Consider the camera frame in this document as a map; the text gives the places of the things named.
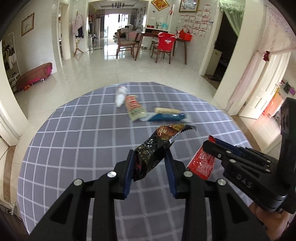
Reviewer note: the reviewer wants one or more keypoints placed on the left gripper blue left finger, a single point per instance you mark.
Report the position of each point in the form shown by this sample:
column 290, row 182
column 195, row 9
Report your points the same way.
column 128, row 168

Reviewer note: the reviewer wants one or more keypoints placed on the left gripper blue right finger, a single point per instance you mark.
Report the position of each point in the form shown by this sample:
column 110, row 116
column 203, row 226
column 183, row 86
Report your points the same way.
column 170, row 172

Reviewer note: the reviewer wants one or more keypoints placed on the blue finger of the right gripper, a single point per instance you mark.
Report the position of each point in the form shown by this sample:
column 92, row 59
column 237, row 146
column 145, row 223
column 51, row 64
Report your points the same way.
column 236, row 150
column 212, row 149

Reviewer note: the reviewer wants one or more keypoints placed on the black snack wrapper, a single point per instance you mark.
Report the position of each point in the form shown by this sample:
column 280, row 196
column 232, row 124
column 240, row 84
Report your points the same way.
column 153, row 150

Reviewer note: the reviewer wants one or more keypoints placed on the red snack wrapper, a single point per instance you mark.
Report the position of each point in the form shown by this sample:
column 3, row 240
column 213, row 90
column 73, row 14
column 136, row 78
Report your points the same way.
column 201, row 164

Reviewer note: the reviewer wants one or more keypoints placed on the person's right hand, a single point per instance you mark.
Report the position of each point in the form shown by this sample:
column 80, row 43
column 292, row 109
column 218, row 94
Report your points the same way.
column 279, row 225

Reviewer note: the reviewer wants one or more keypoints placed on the blue wafer biscuit pack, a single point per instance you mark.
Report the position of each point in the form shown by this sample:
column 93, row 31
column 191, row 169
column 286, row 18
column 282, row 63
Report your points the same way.
column 167, row 114

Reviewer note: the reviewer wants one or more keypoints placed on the grey checked tablecloth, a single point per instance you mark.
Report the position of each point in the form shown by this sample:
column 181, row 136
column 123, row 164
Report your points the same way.
column 94, row 171

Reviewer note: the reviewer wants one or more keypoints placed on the white red striped snack pack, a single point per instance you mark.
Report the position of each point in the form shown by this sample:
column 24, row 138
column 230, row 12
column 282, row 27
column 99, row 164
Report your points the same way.
column 134, row 109

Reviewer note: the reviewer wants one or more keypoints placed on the small white bottle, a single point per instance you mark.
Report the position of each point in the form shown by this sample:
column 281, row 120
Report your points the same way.
column 120, row 96

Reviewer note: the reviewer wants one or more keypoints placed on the white panel door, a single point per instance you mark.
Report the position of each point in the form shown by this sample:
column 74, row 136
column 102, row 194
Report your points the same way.
column 267, row 79

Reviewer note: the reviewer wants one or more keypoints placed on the chair with red shirt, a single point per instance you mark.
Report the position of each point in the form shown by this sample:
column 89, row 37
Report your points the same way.
column 164, row 45

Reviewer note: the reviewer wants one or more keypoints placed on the wooden dining chair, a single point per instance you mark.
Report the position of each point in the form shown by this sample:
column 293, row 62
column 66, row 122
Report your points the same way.
column 124, row 45

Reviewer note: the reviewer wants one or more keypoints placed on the pink door curtain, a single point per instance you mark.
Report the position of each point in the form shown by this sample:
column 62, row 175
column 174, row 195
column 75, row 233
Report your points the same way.
column 275, row 37

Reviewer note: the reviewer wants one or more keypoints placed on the red basket on table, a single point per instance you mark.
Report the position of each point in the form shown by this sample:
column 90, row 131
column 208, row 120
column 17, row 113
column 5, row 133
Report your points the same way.
column 185, row 35

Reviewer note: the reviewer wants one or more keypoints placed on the wooden dining table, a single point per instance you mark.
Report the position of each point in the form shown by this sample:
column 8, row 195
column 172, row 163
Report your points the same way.
column 154, row 34

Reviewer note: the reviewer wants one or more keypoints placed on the red upholstered bench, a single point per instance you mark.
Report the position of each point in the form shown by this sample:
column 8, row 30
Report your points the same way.
column 34, row 75

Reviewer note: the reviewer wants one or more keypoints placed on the green curtain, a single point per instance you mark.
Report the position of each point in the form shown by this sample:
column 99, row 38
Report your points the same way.
column 234, row 11

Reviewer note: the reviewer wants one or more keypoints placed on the wooden coat stand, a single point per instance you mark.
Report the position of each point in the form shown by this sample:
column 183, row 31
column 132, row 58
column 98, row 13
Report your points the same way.
column 77, row 31

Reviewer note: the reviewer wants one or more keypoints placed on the black chandelier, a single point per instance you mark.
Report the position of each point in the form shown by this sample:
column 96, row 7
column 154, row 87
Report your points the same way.
column 118, row 5

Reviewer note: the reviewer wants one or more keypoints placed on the white clothes rack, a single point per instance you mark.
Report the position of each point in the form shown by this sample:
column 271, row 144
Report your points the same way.
column 11, row 64

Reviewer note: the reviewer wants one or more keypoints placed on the large framed wall picture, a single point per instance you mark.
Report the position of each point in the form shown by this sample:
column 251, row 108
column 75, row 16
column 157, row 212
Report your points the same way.
column 188, row 6

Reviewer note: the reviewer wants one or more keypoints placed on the gold diamond wall frame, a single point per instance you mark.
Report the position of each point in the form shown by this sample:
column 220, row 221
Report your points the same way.
column 160, row 4

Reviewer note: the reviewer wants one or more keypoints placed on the framed picture on wall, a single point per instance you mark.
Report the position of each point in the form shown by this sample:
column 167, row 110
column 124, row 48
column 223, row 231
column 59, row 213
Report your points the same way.
column 27, row 24

